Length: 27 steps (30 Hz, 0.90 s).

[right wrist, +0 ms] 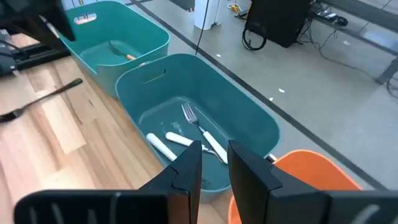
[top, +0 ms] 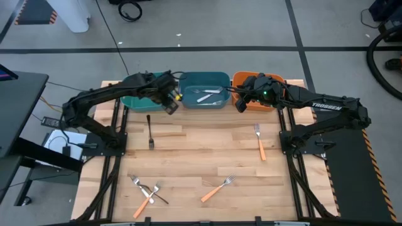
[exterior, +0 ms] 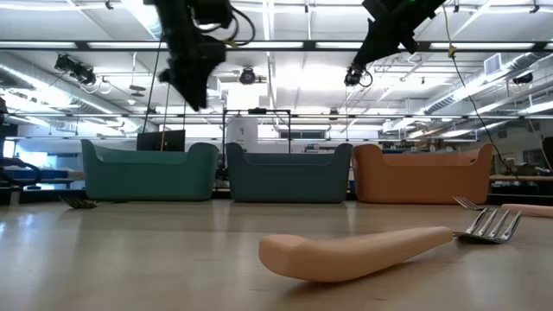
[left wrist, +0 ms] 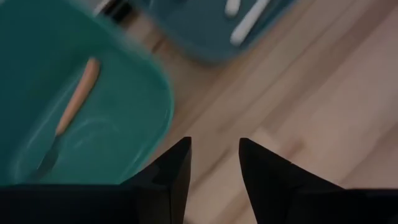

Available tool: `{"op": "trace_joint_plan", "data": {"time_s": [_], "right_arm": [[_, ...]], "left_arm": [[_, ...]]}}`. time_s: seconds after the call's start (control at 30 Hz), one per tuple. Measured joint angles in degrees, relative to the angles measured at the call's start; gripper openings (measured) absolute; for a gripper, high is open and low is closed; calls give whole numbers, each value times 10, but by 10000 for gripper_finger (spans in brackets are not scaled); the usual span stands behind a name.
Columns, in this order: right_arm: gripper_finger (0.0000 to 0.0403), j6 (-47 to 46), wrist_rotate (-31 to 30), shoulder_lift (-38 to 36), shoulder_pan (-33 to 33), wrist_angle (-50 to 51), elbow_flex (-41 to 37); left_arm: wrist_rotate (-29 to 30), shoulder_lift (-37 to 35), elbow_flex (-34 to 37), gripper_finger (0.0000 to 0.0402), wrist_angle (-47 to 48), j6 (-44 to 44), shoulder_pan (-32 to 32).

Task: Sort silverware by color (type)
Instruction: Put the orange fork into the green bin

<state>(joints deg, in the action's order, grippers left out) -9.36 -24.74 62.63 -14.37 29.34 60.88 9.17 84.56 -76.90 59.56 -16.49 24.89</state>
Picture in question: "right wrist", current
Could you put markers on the black metal fork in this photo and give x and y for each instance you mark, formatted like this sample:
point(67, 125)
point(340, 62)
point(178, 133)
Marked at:
point(46, 95)

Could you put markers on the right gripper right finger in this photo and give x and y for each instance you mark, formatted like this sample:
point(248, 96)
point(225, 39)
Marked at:
point(258, 193)

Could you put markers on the blue plastic bin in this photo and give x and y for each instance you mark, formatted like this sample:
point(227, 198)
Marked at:
point(217, 93)

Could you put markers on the black power strip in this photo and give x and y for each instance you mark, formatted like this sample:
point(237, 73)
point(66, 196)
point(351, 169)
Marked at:
point(329, 16)

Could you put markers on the black cabinet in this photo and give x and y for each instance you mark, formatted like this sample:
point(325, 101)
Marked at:
point(276, 21)

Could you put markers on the orange plastic bin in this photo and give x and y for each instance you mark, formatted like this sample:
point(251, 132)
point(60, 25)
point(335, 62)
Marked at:
point(311, 168)

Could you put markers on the white pillar base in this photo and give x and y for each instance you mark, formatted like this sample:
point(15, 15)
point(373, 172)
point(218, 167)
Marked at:
point(208, 15)

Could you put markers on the grey desk frame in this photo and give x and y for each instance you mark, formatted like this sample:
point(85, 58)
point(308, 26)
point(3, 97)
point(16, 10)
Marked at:
point(387, 71)

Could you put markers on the black left frame rails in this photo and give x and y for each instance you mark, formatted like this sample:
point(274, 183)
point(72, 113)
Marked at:
point(40, 56)

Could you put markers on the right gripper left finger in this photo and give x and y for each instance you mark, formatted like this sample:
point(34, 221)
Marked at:
point(174, 199)

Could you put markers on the green plastic bin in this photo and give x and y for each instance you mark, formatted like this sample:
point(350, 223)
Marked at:
point(133, 28)

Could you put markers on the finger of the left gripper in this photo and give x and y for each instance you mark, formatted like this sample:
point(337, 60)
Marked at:
point(34, 31)
point(60, 18)

